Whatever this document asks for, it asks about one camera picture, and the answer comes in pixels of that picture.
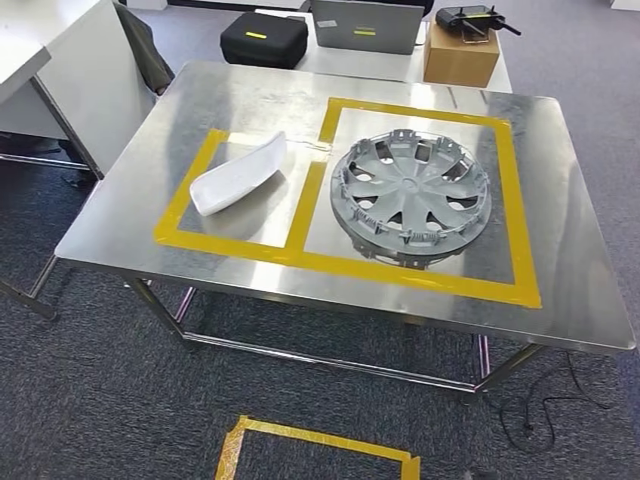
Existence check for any black remote controller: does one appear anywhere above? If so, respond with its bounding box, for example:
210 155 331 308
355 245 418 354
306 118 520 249
434 5 522 45

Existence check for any yellow floor tape square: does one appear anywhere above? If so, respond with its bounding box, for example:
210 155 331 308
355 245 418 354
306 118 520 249
214 415 421 480

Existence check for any brown cardboard box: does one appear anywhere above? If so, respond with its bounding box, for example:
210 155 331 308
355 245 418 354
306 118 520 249
423 23 501 90

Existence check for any grey laptop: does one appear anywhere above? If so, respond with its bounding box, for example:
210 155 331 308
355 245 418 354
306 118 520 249
309 0 426 57

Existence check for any grey wheel hubcap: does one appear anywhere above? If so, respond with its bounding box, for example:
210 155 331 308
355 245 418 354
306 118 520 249
329 128 493 270

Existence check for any white desk grey frame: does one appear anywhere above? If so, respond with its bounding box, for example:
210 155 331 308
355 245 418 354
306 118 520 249
0 0 157 323

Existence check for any steel workbench table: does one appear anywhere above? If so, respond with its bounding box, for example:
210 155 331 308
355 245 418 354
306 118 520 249
54 60 638 405

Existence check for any yellow tape on workbench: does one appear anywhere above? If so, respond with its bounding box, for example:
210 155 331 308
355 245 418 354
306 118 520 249
152 96 543 311

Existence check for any person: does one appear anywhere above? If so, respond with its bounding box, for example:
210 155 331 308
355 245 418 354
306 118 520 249
113 1 177 95

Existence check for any black zip case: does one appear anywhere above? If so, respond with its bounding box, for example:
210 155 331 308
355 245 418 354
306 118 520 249
219 11 310 72

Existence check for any white curved plastic part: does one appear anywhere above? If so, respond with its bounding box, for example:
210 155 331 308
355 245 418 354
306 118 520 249
189 131 288 218

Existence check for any black floor cable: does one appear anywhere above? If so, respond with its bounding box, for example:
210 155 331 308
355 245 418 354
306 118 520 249
499 351 612 456

